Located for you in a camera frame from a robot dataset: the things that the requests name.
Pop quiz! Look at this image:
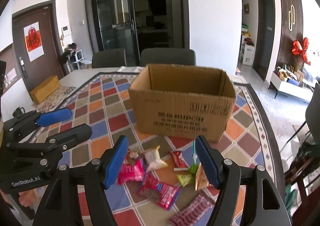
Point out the black glass sliding door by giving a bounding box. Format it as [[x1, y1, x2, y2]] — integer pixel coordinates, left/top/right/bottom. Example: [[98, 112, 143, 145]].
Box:
[[85, 0, 140, 66]]

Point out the gold wall ornament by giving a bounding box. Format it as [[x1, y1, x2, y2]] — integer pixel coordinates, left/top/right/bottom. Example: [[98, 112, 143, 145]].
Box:
[[287, 4, 296, 31]]

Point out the white yellow bun packet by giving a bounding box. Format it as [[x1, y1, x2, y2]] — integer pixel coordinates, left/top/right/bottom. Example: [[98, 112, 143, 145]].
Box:
[[142, 146, 168, 172]]

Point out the grey dining chair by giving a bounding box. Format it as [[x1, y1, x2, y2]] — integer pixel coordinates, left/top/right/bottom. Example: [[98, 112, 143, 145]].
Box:
[[139, 48, 197, 67], [304, 93, 320, 141], [92, 48, 127, 69]]

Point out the person's left hand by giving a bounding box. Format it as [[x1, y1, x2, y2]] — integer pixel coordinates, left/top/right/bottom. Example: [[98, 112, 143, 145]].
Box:
[[17, 187, 39, 208]]

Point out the colourful checked tablecloth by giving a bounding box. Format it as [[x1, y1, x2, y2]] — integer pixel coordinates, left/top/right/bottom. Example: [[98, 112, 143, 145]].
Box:
[[32, 71, 285, 226]]

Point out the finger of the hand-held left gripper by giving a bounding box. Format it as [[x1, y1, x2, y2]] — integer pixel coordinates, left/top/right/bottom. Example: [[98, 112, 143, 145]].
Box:
[[5, 124, 92, 167], [2, 107, 73, 141]]

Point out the green cloth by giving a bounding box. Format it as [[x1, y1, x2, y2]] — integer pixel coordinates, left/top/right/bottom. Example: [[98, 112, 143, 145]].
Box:
[[297, 141, 320, 164]]

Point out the pink snack packet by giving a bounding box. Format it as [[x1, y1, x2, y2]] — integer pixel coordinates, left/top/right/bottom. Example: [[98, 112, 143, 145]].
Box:
[[117, 158, 145, 186]]

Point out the white toy shelf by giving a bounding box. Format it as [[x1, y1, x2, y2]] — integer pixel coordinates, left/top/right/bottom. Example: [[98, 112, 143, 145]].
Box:
[[239, 24, 255, 66]]

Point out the dark slatted wall panel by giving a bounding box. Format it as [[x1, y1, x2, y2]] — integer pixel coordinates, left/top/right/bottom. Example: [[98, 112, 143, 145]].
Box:
[[275, 0, 304, 71]]

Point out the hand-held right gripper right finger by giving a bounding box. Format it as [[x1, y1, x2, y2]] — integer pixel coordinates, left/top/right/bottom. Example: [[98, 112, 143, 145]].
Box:
[[195, 135, 293, 226]]

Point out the red blue snack packet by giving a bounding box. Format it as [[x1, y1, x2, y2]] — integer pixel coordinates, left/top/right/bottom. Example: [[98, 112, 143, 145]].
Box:
[[137, 174, 182, 211]]

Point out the green candy with string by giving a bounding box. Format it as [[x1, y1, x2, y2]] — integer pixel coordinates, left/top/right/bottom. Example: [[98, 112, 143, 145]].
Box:
[[189, 141, 200, 175]]

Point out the small white shelf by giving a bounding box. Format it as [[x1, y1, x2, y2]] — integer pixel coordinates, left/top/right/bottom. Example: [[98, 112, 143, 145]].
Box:
[[66, 49, 92, 71]]

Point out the white low cabinet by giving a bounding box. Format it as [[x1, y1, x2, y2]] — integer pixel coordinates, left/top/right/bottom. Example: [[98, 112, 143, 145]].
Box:
[[268, 72, 314, 103]]

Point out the wooden chair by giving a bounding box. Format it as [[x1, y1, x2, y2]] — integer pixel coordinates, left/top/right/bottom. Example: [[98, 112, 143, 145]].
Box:
[[284, 156, 320, 216]]

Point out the orange snack packet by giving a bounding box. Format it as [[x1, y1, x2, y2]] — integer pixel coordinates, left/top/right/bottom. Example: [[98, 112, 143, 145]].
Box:
[[194, 163, 209, 191]]

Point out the red white door poster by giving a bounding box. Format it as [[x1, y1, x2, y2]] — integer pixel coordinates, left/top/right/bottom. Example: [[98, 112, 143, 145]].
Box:
[[24, 22, 45, 62]]

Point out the yellow woven basket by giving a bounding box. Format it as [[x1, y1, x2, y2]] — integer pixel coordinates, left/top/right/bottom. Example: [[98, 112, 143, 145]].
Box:
[[30, 76, 61, 104]]

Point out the yellow-green snack packet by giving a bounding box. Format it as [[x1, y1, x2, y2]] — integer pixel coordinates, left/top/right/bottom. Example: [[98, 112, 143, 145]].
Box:
[[176, 173, 195, 187]]

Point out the red bow balloon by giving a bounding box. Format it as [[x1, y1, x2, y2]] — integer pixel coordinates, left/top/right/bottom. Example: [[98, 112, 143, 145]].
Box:
[[291, 38, 312, 64]]

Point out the brown cardboard box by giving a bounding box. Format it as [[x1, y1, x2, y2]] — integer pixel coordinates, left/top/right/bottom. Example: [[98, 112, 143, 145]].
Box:
[[128, 64, 237, 143]]

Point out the door lock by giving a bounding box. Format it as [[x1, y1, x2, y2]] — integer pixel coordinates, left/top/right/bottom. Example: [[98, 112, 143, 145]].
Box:
[[19, 57, 28, 79]]

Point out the red snack bar packet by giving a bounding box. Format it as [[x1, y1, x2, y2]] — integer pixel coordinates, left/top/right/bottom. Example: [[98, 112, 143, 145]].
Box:
[[170, 151, 187, 172]]

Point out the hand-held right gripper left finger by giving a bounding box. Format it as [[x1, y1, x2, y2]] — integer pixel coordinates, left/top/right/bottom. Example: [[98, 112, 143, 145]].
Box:
[[29, 135, 129, 226]]

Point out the dark interior door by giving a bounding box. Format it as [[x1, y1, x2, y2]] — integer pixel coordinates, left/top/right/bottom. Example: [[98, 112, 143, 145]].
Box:
[[252, 0, 275, 81]]

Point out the brown entrance door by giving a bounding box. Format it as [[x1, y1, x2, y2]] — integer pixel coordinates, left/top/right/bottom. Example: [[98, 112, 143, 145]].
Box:
[[12, 1, 63, 91]]

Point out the dark red striped snack packet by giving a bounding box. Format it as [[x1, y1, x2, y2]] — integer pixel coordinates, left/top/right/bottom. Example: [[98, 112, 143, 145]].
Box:
[[169, 192, 217, 226]]

